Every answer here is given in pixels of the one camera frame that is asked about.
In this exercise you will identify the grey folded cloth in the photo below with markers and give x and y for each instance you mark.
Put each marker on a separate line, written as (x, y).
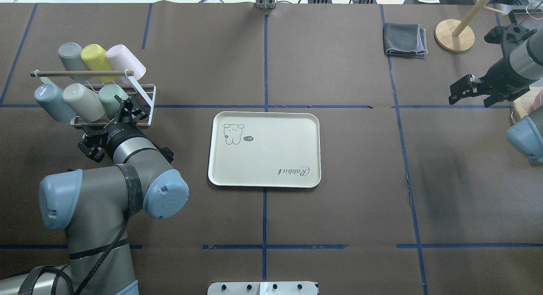
(405, 40)

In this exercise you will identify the grey cup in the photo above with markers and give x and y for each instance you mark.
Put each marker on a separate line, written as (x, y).
(69, 54)

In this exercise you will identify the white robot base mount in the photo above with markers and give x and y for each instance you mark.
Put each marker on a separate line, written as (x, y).
(264, 288)

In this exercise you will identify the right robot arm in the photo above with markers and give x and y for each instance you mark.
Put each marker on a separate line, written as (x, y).
(522, 49)

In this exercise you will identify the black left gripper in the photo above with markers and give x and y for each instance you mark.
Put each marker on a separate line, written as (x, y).
(118, 132)

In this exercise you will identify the cream rabbit tray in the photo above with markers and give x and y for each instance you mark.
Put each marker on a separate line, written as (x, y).
(265, 149)

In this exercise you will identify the yellow cup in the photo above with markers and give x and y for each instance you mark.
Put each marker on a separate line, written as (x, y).
(94, 57)

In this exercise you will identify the pink cup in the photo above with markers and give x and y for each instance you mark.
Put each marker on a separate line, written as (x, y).
(121, 58)

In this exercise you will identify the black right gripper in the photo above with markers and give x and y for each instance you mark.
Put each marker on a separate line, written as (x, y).
(497, 78)

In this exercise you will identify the cream cup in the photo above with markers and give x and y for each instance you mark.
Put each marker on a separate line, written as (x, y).
(84, 102)

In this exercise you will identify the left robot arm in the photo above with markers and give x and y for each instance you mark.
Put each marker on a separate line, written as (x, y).
(94, 207)

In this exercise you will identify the wooden cutting board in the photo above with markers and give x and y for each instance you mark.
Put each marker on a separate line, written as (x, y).
(525, 105)

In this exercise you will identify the wooden stand with round base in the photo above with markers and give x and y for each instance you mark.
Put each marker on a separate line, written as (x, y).
(456, 35)

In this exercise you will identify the blue cup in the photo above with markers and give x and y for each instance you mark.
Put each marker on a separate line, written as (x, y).
(50, 98)

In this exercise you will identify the green cup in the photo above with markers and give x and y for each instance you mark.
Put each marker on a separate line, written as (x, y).
(107, 98)

